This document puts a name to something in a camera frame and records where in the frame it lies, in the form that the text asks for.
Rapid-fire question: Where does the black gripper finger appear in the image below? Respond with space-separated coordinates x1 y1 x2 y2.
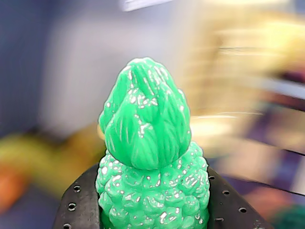
206 167 275 229
52 164 102 229

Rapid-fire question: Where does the green toy pineapple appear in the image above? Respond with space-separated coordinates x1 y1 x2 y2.
96 56 211 229

